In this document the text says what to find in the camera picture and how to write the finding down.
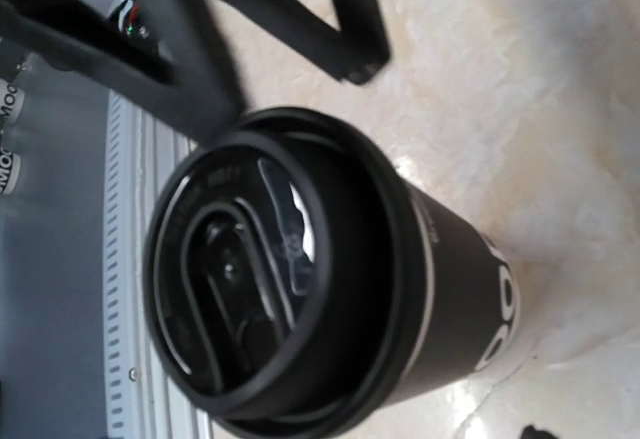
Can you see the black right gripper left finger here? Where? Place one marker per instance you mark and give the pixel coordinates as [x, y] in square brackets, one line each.
[196, 90]

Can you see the black plastic cup lid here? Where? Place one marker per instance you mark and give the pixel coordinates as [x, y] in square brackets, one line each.
[284, 281]

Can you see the black paper coffee cup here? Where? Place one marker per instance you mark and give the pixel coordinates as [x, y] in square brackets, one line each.
[472, 302]

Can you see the aluminium front frame rail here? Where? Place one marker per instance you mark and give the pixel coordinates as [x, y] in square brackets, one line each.
[81, 169]

